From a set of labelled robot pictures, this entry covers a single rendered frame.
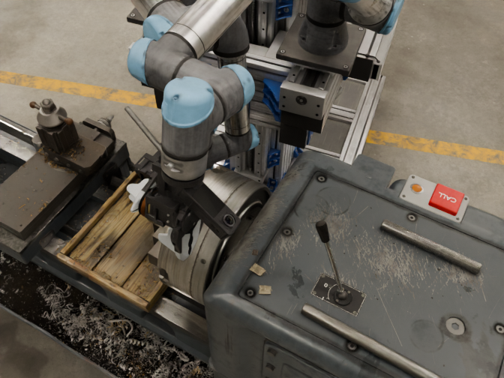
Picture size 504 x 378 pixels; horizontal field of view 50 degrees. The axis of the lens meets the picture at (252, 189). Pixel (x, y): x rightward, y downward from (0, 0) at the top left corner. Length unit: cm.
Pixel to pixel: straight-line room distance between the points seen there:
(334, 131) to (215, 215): 190
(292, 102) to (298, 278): 71
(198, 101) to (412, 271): 55
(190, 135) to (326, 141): 192
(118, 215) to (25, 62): 221
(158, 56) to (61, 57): 273
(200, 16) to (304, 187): 42
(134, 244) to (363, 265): 71
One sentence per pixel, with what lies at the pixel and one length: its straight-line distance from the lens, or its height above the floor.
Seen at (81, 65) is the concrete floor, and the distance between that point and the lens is 355.
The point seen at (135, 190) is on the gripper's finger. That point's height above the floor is 110.
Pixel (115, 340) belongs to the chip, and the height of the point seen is 61.
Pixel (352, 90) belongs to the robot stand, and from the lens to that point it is 299.
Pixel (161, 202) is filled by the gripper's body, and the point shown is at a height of 143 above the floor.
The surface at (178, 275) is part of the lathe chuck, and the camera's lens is 120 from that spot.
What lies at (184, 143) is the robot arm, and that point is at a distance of 82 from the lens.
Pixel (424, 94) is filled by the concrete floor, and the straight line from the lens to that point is 339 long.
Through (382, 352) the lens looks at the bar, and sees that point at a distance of 98.
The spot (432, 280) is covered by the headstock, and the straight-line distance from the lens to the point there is 109.
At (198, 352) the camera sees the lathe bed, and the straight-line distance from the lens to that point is 156.
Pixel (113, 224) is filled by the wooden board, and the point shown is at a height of 88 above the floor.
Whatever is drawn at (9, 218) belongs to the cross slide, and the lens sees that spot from 158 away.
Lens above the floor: 217
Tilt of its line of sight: 52 degrees down
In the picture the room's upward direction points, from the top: 1 degrees clockwise
